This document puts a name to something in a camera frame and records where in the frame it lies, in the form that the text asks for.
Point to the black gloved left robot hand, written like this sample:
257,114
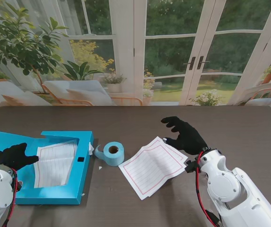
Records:
14,158

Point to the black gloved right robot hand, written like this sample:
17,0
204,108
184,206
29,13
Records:
189,139

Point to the blue file box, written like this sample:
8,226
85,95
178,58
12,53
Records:
7,146

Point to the red-lined white paper sheet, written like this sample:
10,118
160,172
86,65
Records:
149,170
55,165
170,147

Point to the peeled white label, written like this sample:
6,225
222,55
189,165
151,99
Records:
90,149

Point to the light blue label roll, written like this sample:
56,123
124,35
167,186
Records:
115,158

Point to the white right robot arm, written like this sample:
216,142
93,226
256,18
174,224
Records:
232,189

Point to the printed garden room backdrop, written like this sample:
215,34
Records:
168,47

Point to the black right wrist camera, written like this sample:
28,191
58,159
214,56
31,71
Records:
190,166

